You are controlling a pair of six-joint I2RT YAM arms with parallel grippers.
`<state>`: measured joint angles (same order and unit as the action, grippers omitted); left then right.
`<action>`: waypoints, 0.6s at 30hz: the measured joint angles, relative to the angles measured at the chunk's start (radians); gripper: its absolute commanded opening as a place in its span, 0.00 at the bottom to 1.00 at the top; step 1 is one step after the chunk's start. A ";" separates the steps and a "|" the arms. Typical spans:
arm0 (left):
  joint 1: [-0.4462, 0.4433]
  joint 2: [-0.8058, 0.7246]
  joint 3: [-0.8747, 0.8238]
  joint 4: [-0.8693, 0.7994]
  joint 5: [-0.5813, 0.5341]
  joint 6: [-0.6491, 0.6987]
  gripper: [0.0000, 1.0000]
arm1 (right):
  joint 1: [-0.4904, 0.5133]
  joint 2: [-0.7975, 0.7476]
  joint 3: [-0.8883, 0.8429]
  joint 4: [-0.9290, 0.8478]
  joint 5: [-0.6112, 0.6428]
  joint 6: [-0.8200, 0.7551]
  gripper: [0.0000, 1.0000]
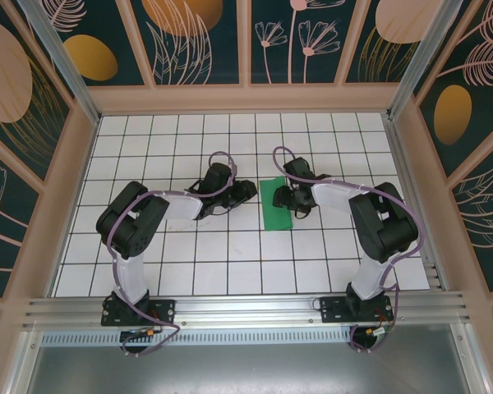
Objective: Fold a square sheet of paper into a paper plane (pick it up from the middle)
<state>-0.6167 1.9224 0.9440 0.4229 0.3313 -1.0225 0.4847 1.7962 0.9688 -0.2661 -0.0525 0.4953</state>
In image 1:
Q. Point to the aluminium side rail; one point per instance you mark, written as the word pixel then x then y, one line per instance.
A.
pixel 402 164

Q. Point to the green paper sheet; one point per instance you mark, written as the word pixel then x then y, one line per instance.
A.
pixel 273 219

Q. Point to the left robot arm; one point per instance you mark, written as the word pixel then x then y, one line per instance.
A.
pixel 127 221

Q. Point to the grey metal shelf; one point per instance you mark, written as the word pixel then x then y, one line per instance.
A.
pixel 246 369

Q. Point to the long aluminium mounting rail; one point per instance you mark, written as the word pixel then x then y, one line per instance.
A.
pixel 246 310

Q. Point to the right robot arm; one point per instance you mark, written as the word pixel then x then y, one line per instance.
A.
pixel 394 230

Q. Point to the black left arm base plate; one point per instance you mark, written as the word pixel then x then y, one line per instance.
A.
pixel 164 312

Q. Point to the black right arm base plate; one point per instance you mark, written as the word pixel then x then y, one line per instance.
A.
pixel 333 312

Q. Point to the aluminium corner post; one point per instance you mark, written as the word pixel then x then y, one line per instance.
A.
pixel 67 70
pixel 421 61

